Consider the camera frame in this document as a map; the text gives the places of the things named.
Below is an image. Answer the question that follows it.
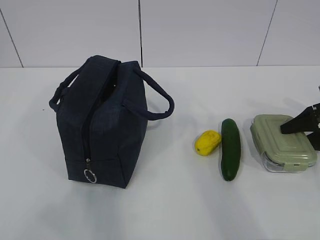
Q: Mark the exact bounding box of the green cucumber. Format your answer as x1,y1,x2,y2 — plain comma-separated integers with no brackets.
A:
221,118,242,182

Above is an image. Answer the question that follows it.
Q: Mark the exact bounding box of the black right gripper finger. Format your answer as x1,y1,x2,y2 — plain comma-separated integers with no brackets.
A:
280,103,320,134
307,131,320,151

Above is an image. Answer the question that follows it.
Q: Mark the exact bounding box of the green lidded glass container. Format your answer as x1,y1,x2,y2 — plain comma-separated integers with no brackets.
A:
250,114,318,173

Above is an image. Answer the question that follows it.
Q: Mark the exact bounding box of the dark navy lunch bag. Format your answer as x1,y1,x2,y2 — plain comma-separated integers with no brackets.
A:
49,55,175,189

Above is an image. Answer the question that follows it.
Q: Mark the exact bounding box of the yellow lemon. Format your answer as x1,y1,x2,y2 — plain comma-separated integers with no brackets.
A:
194,130,222,156

